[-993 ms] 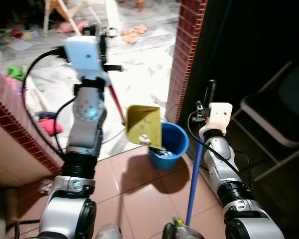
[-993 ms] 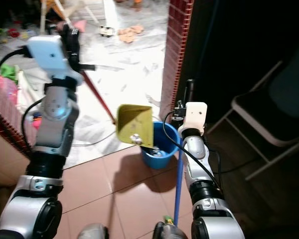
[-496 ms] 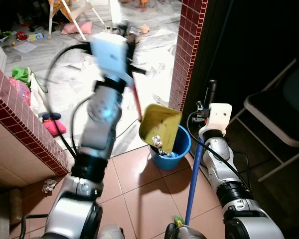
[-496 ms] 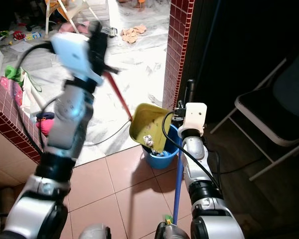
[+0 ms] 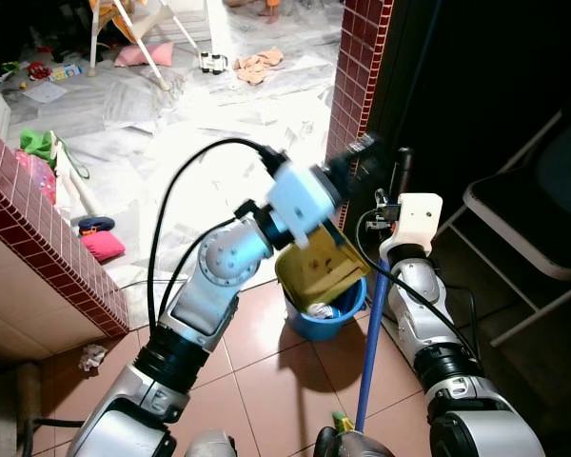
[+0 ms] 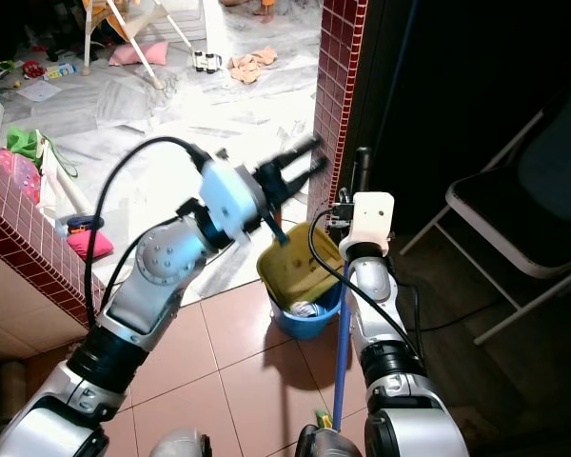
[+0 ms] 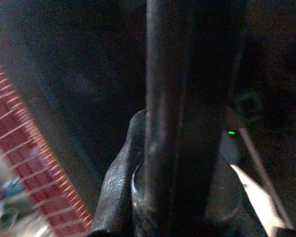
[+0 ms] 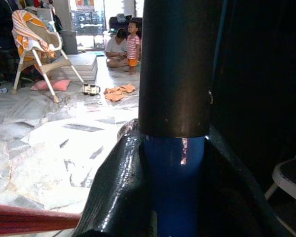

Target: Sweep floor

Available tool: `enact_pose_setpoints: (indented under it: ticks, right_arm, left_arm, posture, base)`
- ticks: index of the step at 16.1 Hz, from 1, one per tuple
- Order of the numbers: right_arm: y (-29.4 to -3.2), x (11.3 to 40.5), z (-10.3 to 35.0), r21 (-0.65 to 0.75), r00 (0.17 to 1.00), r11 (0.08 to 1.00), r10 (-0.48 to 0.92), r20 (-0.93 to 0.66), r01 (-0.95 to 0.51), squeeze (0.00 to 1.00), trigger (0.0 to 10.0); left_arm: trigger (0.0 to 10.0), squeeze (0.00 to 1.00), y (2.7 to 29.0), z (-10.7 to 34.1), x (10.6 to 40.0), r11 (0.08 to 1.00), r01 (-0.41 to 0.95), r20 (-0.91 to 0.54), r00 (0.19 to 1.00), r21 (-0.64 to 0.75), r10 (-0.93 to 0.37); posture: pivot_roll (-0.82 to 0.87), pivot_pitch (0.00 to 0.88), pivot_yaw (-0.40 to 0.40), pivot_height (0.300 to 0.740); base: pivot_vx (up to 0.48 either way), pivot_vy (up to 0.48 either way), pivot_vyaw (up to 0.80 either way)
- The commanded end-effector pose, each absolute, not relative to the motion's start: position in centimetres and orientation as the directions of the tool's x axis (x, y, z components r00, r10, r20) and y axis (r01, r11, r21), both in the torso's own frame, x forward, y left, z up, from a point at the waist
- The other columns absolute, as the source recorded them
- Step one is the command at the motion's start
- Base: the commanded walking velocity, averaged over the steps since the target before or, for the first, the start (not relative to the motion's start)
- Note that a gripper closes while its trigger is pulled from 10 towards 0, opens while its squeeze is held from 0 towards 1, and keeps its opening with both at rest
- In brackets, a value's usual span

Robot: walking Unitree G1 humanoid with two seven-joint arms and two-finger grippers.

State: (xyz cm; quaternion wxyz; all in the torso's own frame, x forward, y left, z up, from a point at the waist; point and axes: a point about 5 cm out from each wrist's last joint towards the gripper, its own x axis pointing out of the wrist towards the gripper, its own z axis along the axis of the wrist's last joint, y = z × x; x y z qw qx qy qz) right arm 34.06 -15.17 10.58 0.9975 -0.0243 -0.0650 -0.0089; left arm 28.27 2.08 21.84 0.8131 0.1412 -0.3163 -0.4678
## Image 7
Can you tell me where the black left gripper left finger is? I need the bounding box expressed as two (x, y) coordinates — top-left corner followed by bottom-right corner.
(88, 109), (147, 237)

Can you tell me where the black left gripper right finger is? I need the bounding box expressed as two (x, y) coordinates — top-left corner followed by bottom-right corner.
(204, 152), (245, 223)

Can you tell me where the black broom handle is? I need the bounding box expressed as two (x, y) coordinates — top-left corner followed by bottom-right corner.
(132, 0), (249, 237)

